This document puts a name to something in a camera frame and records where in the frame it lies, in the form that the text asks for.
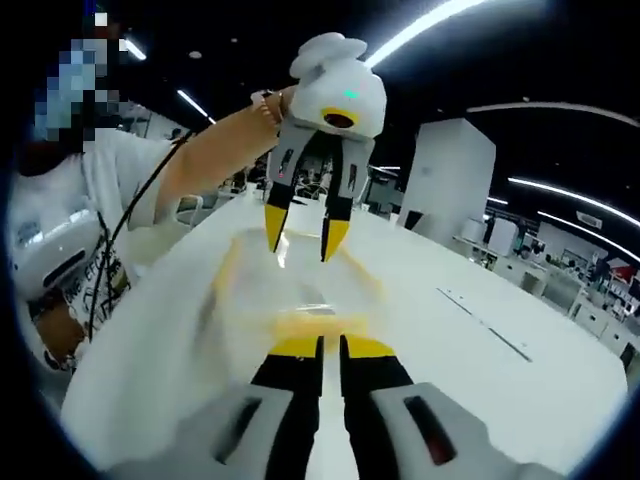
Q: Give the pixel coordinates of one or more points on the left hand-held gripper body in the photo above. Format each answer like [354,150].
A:
[340,85]

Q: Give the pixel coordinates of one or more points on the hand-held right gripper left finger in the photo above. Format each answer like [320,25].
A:
[280,400]

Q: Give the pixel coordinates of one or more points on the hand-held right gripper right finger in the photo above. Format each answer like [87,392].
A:
[390,400]

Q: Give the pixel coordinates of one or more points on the clear plastic bag yellow contents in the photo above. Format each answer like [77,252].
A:
[310,290]

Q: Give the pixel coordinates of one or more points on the person's left hand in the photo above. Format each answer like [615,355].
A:
[286,105]

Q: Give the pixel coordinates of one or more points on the person's wristband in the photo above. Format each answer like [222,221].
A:
[266,107]

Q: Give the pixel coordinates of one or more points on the linear ceiling light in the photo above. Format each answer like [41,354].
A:
[420,30]
[575,192]
[590,231]
[196,106]

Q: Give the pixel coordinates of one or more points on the white pillar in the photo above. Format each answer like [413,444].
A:
[450,170]

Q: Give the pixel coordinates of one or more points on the person in white shirt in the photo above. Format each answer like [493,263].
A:
[125,170]

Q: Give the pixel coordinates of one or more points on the white appliance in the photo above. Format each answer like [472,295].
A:
[501,237]

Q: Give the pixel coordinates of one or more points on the white cabinet row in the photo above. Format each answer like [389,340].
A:
[550,285]

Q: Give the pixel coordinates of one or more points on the white chest device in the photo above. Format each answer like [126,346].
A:
[45,245]

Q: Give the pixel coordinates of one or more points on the ceiling air vent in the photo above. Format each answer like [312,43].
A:
[590,218]

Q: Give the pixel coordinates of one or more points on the red wall sign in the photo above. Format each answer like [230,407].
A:
[624,276]

